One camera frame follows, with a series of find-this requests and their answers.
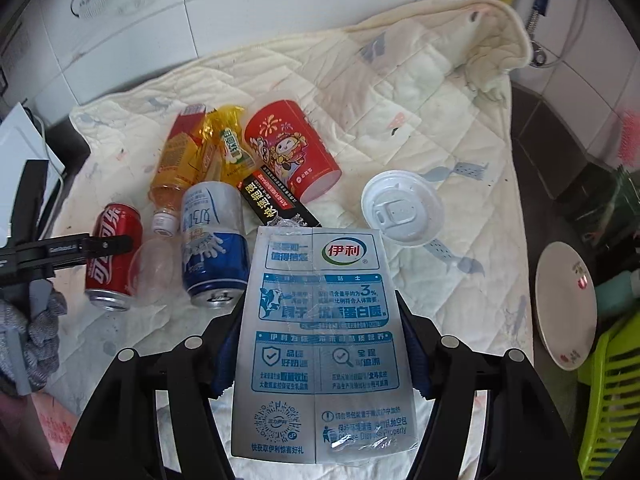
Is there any clear plastic cup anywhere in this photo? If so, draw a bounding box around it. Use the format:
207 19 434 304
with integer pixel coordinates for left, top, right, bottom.
127 237 191 308

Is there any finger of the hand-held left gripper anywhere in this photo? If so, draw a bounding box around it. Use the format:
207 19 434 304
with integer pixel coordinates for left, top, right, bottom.
87 233 134 266

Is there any orange drink bottle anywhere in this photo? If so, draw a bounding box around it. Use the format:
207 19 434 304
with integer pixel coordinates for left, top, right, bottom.
150 104 216 237

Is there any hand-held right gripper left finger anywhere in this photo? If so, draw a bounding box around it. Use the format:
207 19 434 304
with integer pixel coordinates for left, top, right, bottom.
57 305 246 480

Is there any white appliance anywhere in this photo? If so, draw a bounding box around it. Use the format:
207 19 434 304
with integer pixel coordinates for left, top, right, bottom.
0 102 67 241

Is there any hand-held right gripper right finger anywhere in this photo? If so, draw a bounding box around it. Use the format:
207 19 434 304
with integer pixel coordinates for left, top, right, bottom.
395 290 583 480

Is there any teal bottle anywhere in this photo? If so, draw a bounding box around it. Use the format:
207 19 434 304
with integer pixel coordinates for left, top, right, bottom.
594 269 640 317

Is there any white blue milk pouch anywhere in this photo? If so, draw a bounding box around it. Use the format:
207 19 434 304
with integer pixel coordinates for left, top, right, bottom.
231 225 418 466

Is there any white plate with flower print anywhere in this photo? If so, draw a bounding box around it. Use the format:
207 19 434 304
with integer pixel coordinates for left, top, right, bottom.
535 241 598 371

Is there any metal braided hose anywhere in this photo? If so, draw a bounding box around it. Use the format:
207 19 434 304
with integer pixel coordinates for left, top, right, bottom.
526 0 550 38

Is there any red printed paper cup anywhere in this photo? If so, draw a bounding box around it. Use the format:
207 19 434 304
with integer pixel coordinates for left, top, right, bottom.
244 100 343 202

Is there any pink brush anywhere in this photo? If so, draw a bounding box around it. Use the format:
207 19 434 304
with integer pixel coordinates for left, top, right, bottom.
616 109 640 162

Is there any blue and white drink can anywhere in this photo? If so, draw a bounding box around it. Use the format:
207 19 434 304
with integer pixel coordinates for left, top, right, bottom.
181 181 251 308

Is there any person's left hand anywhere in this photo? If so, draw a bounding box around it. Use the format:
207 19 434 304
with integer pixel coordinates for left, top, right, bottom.
0 290 68 393

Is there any cream quilted printed blanket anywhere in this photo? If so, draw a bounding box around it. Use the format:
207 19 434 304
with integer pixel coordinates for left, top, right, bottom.
50 0 536 480

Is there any yellow snack wrapper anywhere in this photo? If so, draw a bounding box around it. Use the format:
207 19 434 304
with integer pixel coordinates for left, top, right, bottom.
200 105 261 186

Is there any white plastic lid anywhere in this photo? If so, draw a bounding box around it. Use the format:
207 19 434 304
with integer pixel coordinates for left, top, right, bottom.
361 170 445 247

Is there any small black box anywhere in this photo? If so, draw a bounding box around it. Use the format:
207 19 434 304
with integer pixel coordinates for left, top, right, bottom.
240 170 321 228

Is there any green plastic basket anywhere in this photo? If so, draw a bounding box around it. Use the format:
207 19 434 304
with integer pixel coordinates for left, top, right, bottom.
570 310 640 480

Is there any red cola can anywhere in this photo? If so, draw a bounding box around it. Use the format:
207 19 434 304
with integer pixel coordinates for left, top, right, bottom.
84 203 143 312

